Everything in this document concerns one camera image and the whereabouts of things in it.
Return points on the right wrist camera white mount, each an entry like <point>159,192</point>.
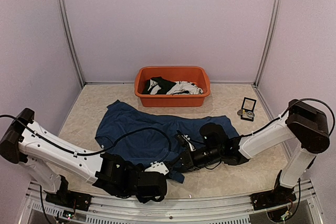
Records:
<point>184,141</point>

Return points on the black square display box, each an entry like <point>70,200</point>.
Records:
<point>248,104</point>

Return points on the orange plastic tub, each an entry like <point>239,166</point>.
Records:
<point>196,75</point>

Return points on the aluminium corner post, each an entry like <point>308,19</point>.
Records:
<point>267,46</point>
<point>70,42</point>

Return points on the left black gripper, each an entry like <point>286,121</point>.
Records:
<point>144,200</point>

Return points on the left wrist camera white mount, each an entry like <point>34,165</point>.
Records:
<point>159,167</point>

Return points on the left aluminium corner post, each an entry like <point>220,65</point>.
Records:
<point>70,42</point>

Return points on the black and white garment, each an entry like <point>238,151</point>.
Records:
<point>160,86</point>

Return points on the dark blue t-shirt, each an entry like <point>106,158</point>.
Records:
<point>143,138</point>

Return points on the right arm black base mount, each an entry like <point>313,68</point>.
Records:
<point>269,199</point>

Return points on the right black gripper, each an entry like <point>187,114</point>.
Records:
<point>186,157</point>

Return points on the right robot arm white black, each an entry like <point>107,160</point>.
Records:
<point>299,121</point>

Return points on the right aluminium corner post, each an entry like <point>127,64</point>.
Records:
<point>267,46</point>

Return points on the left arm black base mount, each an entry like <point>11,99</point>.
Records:
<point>73,200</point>

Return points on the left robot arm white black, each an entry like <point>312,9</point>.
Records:
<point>28,144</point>

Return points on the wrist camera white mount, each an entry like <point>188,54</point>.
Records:
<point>184,141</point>
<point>159,167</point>

